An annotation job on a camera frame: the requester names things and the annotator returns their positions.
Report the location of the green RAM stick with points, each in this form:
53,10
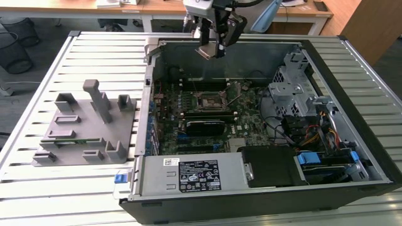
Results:
81,141

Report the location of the blue release latch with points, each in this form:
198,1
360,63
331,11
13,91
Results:
121,179

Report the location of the wooden cabinet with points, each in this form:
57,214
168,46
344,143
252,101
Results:
372,28

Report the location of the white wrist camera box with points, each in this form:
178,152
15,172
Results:
198,7

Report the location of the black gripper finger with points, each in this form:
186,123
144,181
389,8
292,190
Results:
206,30
232,28

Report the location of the black graphics card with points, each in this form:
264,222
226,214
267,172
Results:
203,128

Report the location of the blue bay clip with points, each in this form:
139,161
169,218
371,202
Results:
354,157

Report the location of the silver CPU chip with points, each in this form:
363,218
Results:
206,50

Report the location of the wooden desk white frame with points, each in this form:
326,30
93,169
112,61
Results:
308,14
47,5

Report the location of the black open PC case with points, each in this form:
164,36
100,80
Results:
219,207

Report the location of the silver drive cage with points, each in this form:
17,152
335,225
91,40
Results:
283,90

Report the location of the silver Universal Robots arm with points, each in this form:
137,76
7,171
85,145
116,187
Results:
267,16

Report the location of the blue disk carrier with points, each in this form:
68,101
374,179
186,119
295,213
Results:
307,159

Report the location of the grey stand foot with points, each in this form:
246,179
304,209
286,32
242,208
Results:
5,89

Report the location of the grey power supply unit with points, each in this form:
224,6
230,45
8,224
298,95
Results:
151,174

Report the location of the black flat device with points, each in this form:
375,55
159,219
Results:
320,6

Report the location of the RAM slot with white latches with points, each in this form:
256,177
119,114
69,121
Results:
203,85
203,80

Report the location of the black office chair base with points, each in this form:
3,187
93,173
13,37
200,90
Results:
109,24

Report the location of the silver chipset heatsink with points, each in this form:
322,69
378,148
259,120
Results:
236,144

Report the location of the black mesh waste bin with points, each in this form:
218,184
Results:
15,58
28,30

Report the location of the CPU socket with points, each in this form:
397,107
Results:
207,101

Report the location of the thin metal locking lever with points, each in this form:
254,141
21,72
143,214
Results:
235,96

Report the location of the grey parts rack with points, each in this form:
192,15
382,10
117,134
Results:
93,131

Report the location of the green motherboard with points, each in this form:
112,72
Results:
251,117

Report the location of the RAM slot with black latches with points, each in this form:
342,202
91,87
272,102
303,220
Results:
203,82
203,87

